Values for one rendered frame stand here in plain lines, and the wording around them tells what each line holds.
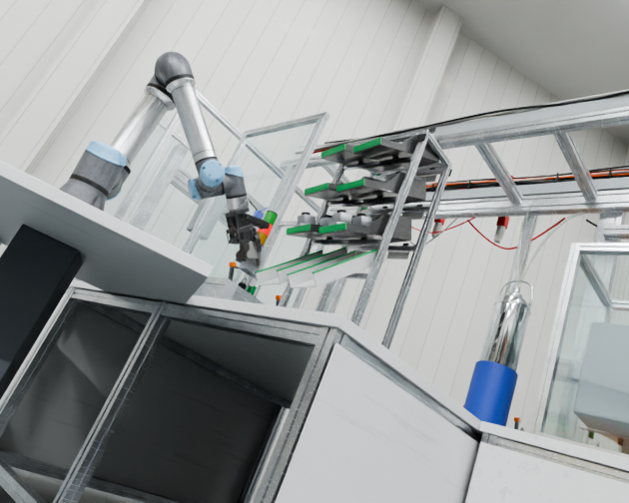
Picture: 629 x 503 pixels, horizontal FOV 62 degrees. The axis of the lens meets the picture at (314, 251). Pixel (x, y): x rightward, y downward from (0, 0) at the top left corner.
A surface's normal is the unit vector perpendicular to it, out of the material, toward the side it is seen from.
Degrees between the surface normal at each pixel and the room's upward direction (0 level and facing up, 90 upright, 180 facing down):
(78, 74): 90
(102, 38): 90
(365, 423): 90
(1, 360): 90
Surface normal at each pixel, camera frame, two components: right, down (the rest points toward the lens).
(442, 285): 0.34, -0.23
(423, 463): 0.71, 0.01
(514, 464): -0.60, -0.51
